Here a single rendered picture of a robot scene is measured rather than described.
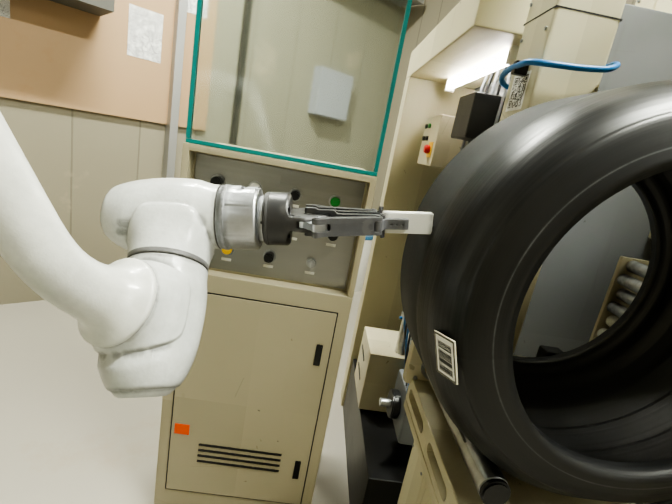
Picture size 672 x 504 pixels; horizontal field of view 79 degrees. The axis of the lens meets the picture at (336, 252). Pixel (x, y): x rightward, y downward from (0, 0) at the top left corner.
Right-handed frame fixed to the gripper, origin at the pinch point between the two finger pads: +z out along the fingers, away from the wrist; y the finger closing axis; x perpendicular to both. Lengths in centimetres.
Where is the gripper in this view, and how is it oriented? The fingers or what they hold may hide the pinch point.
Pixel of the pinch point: (407, 222)
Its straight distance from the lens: 59.4
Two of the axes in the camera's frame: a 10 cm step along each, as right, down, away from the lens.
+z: 10.0, 0.3, 0.3
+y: -0.3, -2.6, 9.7
